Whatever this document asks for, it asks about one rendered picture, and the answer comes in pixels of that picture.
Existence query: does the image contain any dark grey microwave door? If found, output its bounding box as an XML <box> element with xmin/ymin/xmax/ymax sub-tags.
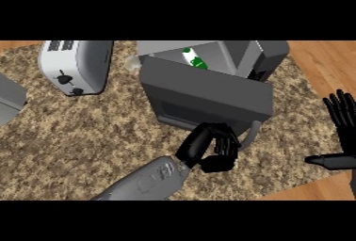
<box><xmin>138</xmin><ymin>56</ymin><xmax>275</xmax><ymax>152</ymax></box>

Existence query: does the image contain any white green milk carton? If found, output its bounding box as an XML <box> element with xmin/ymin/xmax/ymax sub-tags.
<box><xmin>180</xmin><ymin>46</ymin><xmax>210</xmax><ymax>71</ymax></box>

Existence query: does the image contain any grey microwave body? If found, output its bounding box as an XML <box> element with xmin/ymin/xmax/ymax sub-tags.
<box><xmin>135</xmin><ymin>40</ymin><xmax>291</xmax><ymax>84</ymax></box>

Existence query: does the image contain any white silver toaster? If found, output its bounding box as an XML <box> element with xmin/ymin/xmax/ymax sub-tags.
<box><xmin>39</xmin><ymin>40</ymin><xmax>115</xmax><ymax>97</ymax></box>

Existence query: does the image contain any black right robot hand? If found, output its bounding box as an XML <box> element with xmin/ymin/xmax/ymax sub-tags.
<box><xmin>303</xmin><ymin>88</ymin><xmax>356</xmax><ymax>201</ymax></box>

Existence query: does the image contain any grey appliance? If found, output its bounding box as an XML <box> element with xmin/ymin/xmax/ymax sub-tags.
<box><xmin>0</xmin><ymin>72</ymin><xmax>30</xmax><ymax>127</ymax></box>

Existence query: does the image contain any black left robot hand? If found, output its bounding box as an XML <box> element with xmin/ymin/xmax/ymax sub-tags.
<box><xmin>175</xmin><ymin>121</ymin><xmax>243</xmax><ymax>174</ymax></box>

